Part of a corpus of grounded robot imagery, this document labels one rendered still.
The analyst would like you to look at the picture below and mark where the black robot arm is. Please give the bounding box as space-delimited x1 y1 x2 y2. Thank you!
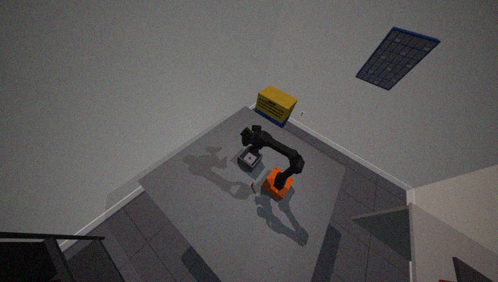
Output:
240 127 305 191

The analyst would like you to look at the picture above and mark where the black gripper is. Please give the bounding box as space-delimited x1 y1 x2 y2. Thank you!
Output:
250 125 261 153

